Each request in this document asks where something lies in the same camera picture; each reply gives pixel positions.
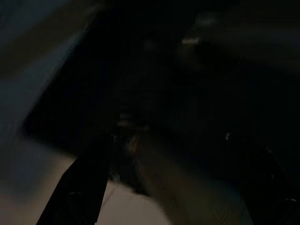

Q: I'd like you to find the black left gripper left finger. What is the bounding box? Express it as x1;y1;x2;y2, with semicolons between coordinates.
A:
36;133;116;225

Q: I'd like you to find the brown trash piece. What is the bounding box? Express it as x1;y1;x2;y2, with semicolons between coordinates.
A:
110;128;255;225

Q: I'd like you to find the large black rug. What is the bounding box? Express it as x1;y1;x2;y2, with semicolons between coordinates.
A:
22;0;300;202

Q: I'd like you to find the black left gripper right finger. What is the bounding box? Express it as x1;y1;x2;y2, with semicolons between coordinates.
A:
225;133;300;225

